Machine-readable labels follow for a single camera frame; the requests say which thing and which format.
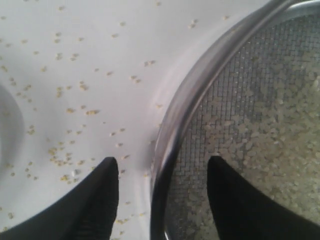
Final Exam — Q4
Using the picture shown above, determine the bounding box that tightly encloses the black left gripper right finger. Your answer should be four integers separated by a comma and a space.
207, 156, 320, 240

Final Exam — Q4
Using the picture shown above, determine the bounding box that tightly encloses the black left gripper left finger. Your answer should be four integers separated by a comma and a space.
0, 157, 118, 240

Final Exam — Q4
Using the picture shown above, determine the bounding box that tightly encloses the yellow grain pile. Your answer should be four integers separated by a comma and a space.
171, 56, 320, 240

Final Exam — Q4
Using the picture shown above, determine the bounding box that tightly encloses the round steel mesh sieve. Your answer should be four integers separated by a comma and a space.
150, 0, 320, 240

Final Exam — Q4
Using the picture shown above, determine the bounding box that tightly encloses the white rectangular plastic tray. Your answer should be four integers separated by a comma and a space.
0, 0, 276, 240

